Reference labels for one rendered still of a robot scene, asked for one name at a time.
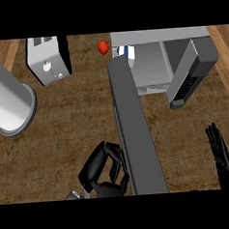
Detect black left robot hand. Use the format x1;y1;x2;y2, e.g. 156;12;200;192
74;138;131;200

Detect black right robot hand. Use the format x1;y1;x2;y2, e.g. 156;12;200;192
204;121;229;191

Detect dark grey microwave door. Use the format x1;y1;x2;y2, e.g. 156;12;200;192
106;52;170;198

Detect grey microwave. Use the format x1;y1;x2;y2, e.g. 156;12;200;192
110;25;223;114

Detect blue and white milk carton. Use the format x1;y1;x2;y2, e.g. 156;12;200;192
115;44;137;70

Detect large silver cylinder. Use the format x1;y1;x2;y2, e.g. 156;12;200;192
0;45;41;139

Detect silver toaster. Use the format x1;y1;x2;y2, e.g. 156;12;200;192
24;35;74;89

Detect red apple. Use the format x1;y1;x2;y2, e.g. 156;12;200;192
97;39;110;55

